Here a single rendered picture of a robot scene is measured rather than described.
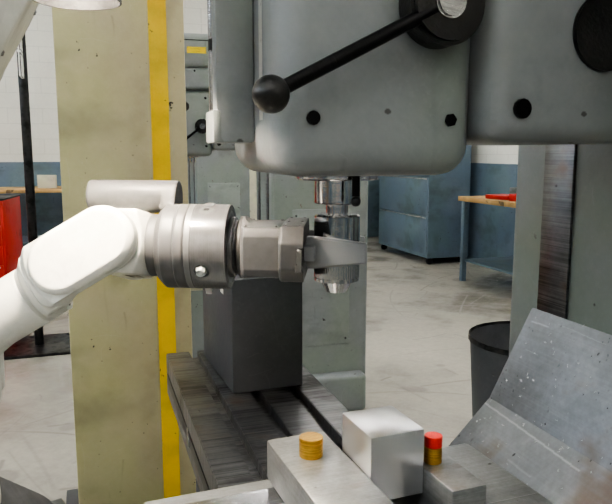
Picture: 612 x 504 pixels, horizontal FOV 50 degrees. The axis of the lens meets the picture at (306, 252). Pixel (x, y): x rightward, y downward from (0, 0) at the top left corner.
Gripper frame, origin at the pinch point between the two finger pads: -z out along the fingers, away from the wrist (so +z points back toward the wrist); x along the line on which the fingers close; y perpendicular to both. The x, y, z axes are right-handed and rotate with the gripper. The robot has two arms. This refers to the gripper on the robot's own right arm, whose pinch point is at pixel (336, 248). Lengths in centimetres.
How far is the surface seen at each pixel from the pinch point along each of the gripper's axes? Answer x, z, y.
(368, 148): -9.6, -2.7, -10.3
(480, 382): 175, -54, 76
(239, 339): 33.1, 15.3, 19.7
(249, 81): -5.3, 8.3, -16.3
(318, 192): -1.5, 1.9, -5.9
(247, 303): 33.7, 14.1, 14.0
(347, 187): -2.1, -1.0, -6.5
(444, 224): 722, -123, 75
